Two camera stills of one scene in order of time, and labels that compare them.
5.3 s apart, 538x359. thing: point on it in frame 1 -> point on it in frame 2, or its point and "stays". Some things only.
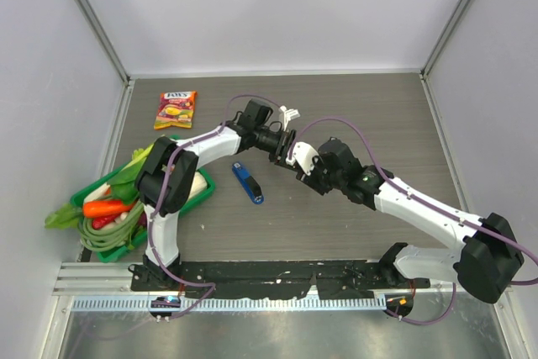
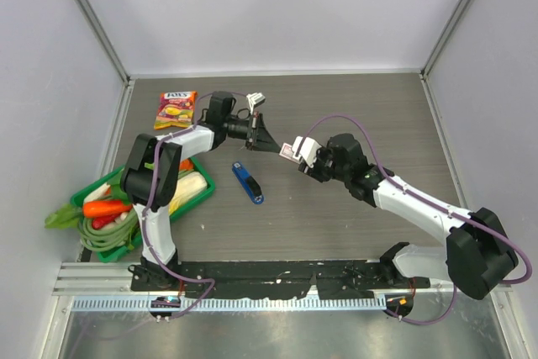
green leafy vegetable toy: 66,218 stays
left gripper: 287,138 -> 260,139
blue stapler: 248,182 stays
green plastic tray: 118,251 stays
